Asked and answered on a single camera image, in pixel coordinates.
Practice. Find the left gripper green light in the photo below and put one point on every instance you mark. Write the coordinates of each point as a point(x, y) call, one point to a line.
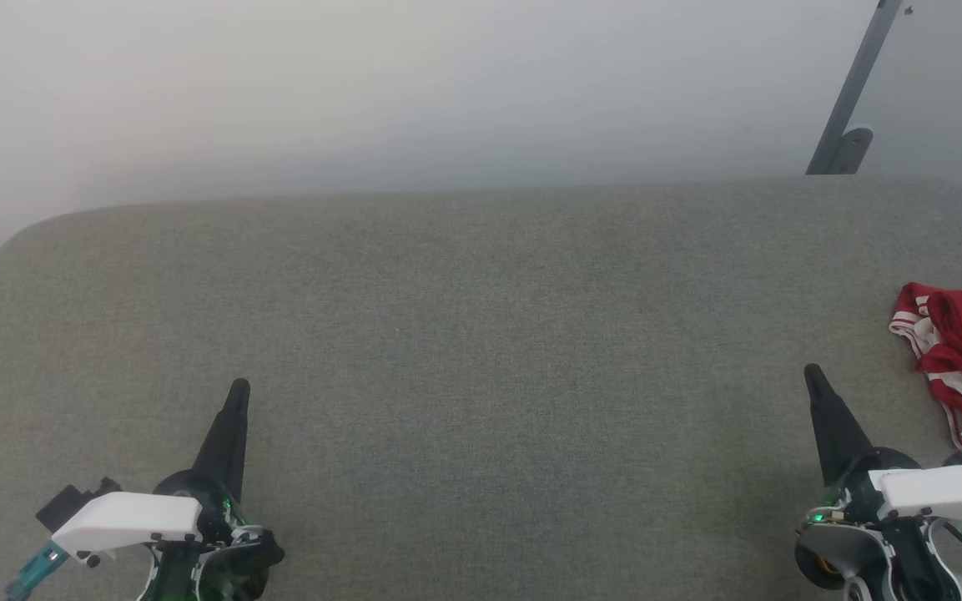
point(230, 559)

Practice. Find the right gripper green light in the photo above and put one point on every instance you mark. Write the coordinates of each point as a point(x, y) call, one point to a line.
point(856, 497)

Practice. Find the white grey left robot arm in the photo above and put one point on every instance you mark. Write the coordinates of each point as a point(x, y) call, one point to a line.
point(172, 576)

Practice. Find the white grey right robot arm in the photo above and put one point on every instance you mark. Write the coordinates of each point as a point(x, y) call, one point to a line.
point(919, 568)

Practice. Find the grey metal pole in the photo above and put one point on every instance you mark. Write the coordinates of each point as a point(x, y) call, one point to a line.
point(860, 75)

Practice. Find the white right wrist camera cover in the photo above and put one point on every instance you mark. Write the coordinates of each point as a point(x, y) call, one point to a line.
point(939, 492)

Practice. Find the white wrist camera cover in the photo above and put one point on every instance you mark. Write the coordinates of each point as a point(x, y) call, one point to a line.
point(939, 492)
point(130, 517)

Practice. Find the white left wrist camera cover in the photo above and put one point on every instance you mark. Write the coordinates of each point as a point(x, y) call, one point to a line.
point(130, 517)

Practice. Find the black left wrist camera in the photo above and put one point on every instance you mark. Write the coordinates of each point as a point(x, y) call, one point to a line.
point(67, 503)

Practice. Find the grey pole bracket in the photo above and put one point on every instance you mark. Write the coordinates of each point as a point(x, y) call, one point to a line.
point(854, 148)

